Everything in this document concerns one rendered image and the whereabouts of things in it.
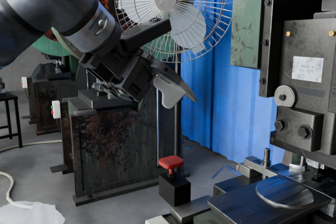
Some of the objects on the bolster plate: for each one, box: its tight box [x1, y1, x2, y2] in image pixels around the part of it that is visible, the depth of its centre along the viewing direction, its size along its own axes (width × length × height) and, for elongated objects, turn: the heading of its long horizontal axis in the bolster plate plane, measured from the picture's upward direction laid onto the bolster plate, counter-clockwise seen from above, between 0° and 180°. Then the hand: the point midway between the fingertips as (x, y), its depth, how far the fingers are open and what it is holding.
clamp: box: [237, 148, 285, 180], centre depth 88 cm, size 6×17×10 cm, turn 31°
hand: (169, 93), depth 61 cm, fingers open, 14 cm apart
